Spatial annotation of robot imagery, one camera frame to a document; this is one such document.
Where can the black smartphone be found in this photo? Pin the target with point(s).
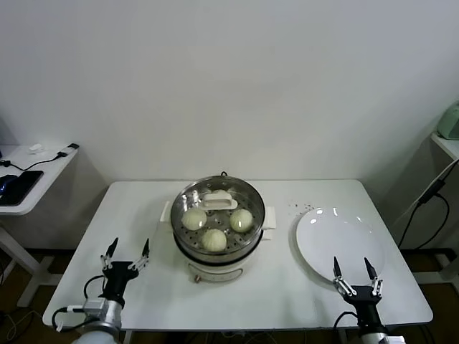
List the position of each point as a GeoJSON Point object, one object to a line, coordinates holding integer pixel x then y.
{"type": "Point", "coordinates": [21, 186]}

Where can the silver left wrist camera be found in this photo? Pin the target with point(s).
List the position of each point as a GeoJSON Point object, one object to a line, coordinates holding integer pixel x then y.
{"type": "Point", "coordinates": [93, 308]}

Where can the white round plate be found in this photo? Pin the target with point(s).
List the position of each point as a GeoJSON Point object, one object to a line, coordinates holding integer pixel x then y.
{"type": "Point", "coordinates": [322, 236]}

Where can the stainless steel steamer basket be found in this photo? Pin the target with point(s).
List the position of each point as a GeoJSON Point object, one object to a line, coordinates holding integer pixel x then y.
{"type": "Point", "coordinates": [258, 238]}

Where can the white steamed baozi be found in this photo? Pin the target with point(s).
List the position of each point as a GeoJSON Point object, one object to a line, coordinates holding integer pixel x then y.
{"type": "Point", "coordinates": [193, 219]}
{"type": "Point", "coordinates": [214, 241]}
{"type": "Point", "coordinates": [241, 221]}

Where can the mint green appliance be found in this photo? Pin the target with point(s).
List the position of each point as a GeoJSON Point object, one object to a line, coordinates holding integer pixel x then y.
{"type": "Point", "coordinates": [450, 122]}

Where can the small white earbuds case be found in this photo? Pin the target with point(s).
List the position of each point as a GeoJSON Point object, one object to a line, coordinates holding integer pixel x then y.
{"type": "Point", "coordinates": [36, 147]}

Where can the blue computer mouse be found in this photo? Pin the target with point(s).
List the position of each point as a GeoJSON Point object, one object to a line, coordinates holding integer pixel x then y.
{"type": "Point", "coordinates": [5, 183]}

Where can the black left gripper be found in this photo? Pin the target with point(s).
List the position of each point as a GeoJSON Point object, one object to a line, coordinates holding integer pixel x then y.
{"type": "Point", "coordinates": [120, 274]}

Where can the dark crumbs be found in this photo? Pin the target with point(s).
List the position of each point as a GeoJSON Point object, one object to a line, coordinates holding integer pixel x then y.
{"type": "Point", "coordinates": [296, 205]}

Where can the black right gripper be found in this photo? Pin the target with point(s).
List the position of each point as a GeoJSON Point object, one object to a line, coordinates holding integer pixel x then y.
{"type": "Point", "coordinates": [364, 295]}

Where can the white electric cooker pot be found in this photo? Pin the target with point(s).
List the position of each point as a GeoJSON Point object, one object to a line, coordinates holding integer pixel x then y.
{"type": "Point", "coordinates": [215, 272]}

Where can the white shelf table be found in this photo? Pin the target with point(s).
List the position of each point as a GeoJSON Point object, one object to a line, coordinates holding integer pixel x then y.
{"type": "Point", "coordinates": [446, 145]}

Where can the white side table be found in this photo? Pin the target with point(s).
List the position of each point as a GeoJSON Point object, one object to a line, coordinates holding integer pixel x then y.
{"type": "Point", "coordinates": [46, 168]}

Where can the small black device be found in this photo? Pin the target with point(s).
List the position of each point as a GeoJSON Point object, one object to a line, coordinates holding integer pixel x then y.
{"type": "Point", "coordinates": [72, 145]}

